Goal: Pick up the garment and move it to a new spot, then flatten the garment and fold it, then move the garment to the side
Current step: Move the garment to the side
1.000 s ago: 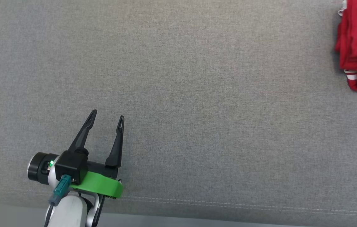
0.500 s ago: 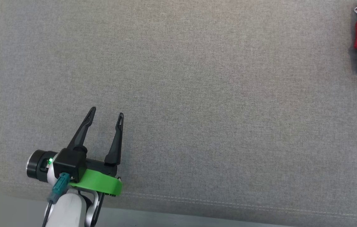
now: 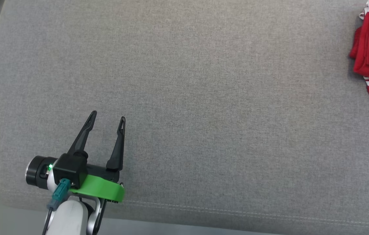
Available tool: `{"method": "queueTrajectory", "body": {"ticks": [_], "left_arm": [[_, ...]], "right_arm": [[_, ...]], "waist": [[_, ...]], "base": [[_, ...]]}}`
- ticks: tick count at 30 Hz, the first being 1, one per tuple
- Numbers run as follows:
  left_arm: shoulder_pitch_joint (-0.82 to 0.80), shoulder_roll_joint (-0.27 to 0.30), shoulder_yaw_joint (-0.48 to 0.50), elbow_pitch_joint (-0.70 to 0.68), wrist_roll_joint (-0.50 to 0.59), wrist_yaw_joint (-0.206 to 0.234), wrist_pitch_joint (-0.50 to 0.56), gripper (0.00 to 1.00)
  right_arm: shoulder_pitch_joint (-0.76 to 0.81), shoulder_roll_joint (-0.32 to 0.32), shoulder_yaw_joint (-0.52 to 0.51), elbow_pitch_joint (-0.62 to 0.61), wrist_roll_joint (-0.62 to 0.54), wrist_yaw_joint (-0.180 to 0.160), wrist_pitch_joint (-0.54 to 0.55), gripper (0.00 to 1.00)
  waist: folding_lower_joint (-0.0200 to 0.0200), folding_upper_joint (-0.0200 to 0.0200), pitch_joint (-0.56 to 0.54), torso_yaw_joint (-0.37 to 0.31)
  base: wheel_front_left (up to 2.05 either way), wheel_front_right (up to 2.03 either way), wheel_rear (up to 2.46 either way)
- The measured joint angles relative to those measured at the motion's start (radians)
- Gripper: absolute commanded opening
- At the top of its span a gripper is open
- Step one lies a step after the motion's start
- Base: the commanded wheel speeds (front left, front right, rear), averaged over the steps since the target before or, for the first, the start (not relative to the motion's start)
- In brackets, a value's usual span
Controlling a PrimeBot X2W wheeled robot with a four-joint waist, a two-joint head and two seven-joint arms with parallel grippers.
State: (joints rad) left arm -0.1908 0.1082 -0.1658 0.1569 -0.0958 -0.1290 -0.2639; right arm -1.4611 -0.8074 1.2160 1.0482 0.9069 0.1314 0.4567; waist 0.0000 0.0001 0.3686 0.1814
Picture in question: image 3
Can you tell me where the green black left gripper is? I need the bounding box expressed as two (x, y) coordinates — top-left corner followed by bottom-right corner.
(68, 111), (126, 203)

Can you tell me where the grey fabric sofa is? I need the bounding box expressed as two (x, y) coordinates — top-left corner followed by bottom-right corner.
(0, 0), (369, 235)

